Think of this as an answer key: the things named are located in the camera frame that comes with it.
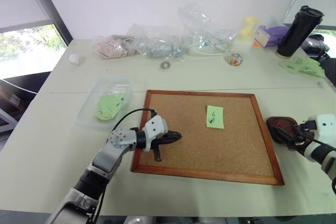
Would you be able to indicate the crumpled clear plastic bag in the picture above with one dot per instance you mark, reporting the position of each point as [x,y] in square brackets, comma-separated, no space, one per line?
[202,24]

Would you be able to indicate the small metal disc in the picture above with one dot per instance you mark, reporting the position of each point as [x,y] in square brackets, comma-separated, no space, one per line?
[165,65]

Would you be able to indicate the clear plastic box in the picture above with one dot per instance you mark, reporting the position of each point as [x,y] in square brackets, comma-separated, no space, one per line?
[86,108]

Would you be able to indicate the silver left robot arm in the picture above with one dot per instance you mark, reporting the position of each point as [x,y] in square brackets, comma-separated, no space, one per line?
[105,161]

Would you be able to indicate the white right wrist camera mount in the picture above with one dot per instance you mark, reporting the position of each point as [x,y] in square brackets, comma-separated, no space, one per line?
[325,128]

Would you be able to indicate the bag of pink cloth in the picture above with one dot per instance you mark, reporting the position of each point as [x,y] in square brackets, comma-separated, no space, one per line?
[113,47]

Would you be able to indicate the clear bag with grey items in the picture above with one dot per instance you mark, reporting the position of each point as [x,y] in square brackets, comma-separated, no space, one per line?
[157,45]

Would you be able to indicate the black bag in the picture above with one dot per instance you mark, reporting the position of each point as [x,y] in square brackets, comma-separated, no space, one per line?
[315,44]

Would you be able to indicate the black window frame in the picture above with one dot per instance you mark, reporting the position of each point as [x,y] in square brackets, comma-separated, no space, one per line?
[52,14]

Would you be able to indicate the small orange item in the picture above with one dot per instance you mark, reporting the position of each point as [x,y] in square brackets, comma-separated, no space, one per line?
[255,43]

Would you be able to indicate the small white cylinder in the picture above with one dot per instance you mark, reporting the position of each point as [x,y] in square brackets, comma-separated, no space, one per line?
[74,60]

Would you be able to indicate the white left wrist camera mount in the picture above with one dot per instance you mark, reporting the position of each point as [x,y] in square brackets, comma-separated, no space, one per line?
[155,128]

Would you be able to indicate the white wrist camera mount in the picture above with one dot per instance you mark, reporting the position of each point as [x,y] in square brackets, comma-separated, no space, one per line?
[325,128]
[155,128]

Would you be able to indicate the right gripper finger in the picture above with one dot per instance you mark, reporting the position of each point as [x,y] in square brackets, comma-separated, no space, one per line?
[295,147]
[284,132]

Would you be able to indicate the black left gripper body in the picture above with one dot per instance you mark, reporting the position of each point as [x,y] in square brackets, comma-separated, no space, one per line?
[162,141]

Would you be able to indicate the black tumbler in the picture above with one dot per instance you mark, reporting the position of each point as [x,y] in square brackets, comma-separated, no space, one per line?
[298,32]

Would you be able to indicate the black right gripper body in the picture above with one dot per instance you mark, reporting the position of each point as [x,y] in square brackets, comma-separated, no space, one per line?
[304,132]

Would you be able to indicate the green sticky note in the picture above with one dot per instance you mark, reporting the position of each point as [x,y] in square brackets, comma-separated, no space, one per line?
[115,102]
[217,112]
[103,112]

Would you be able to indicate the wood-framed cork board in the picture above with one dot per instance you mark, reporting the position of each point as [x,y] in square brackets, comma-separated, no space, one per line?
[183,142]

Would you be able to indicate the pile of green notes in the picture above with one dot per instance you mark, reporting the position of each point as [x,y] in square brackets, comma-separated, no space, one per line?
[302,67]

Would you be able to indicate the glass jar of pushpins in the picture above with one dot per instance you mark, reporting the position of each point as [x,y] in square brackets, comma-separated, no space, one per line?
[235,60]

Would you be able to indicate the purple box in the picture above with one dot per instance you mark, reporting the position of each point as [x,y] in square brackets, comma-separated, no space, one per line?
[270,33]

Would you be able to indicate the dark side furniture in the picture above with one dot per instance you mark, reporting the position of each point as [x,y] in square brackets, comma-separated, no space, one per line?
[18,95]

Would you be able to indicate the black chair back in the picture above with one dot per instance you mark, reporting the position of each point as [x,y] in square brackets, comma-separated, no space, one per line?
[330,70]

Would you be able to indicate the bottle with yellow foam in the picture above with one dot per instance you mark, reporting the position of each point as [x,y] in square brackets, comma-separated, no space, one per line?
[245,33]

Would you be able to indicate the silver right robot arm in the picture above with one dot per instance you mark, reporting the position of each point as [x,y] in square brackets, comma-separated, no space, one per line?
[321,155]

